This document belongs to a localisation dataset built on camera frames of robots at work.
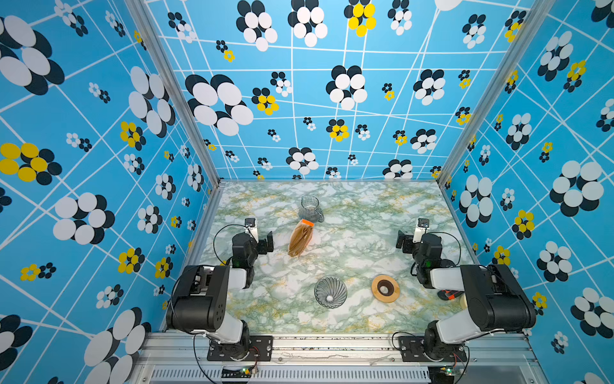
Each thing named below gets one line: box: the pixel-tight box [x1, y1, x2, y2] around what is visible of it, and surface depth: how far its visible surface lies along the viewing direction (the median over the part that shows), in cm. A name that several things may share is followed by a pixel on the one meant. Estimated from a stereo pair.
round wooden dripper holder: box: [370, 274, 401, 304], surface depth 86 cm
